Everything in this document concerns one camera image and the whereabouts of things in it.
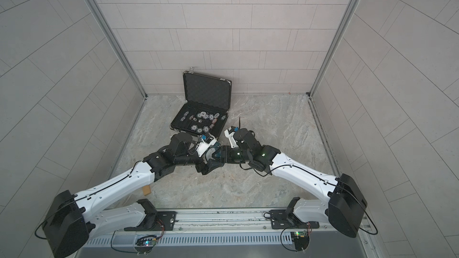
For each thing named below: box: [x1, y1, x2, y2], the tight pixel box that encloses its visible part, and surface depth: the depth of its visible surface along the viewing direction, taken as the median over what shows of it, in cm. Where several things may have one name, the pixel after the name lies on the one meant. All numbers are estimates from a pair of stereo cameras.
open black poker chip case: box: [169, 70, 232, 140], surface depth 104 cm
